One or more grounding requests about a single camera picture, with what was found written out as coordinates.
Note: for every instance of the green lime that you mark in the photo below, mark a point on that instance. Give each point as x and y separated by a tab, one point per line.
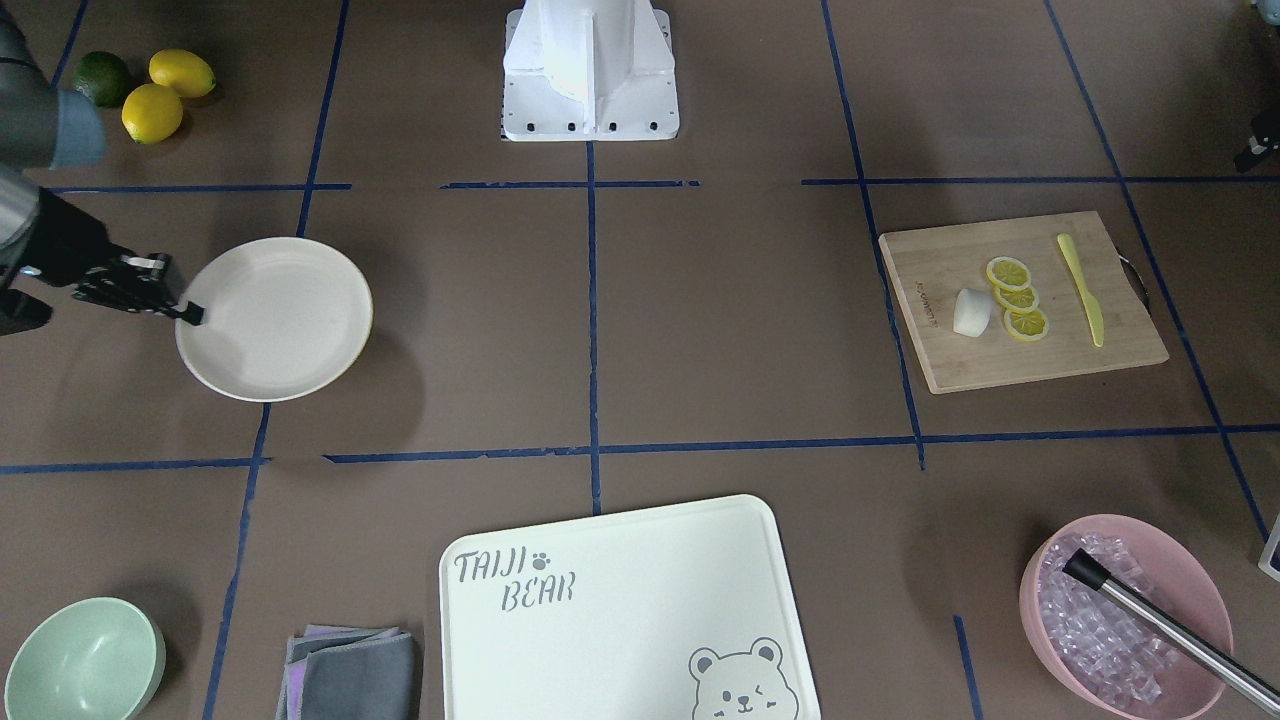
103	78

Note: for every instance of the lemon slice two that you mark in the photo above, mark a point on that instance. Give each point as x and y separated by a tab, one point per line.
1019	301

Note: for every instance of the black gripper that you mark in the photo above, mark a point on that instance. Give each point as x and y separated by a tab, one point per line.
68	250

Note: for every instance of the white bun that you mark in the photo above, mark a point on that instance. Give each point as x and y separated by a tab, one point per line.
973	311

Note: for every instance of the yellow lemon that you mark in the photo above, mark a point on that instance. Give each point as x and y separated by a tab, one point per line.
186	73
152	113

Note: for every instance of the cream round plate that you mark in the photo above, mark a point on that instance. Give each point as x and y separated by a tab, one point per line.
283	317

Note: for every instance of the white post base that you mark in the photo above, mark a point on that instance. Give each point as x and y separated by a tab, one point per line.
581	71

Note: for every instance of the grey folded cloth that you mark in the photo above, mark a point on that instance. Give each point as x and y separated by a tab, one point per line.
344	672

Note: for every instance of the white bear tray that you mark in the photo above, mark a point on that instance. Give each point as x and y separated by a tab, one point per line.
683	611

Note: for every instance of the yellow plastic knife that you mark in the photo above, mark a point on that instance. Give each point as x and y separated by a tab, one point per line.
1091	305

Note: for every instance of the mint green bowl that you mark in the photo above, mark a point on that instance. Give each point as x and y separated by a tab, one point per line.
100	658

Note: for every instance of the lemon slice one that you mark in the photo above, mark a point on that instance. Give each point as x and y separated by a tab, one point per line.
1008	274

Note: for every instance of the bamboo cutting board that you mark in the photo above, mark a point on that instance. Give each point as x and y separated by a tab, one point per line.
928	267

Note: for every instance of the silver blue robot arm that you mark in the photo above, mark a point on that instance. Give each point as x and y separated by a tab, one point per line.
44	127

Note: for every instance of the pink bowl with ice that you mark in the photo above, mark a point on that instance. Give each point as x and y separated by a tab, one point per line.
1094	600

